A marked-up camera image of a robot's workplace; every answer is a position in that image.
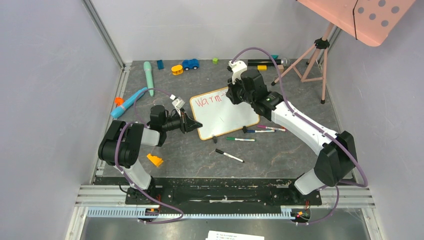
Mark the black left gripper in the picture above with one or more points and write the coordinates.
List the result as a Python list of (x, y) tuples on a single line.
[(187, 124)]

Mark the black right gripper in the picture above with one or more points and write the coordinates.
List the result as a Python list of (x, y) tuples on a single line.
[(233, 94)]

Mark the yellow framed whiteboard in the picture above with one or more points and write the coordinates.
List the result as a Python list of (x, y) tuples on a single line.
[(219, 116)]

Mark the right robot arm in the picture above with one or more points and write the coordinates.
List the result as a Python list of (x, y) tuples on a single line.
[(335, 151)]

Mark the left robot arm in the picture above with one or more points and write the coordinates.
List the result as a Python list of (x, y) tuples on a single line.
[(120, 147)]

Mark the yellow block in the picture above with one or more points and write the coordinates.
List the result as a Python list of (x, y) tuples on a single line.
[(262, 67)]

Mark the black capped marker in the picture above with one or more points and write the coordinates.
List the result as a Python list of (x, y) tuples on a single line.
[(228, 155)]

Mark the wooden block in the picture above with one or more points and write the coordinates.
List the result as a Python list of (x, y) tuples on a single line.
[(281, 68)]

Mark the green capped marker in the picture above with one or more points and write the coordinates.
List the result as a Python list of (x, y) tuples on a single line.
[(241, 139)]

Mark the green cube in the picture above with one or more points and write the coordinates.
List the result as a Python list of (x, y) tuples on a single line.
[(215, 60)]

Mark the black microphone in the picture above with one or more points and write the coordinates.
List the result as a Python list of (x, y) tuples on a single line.
[(268, 62)]

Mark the orange wedge toy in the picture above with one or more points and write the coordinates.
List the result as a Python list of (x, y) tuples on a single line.
[(157, 161)]

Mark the purple capped marker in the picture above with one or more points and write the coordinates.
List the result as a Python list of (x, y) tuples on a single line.
[(282, 129)]

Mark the blue toy car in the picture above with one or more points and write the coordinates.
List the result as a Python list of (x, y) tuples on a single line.
[(190, 64)]

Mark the dark blue block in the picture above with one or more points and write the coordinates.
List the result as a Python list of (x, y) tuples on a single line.
[(160, 64)]

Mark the blue toy crayon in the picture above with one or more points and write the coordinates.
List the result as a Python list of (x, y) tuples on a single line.
[(119, 110)]

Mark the mint green toy crayon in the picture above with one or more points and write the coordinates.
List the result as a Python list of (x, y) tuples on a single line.
[(147, 67)]

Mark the orange small toy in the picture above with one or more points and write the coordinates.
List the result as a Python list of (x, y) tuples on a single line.
[(119, 101)]

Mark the pink tripod stand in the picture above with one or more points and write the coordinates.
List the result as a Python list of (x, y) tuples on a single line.
[(320, 46)]

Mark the white paper sheet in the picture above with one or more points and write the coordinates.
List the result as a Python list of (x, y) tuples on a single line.
[(220, 235)]

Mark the pink perforated panel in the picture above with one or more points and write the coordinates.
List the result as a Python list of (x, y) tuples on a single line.
[(369, 21)]

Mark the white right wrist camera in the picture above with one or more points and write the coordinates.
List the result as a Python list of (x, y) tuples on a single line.
[(237, 67)]

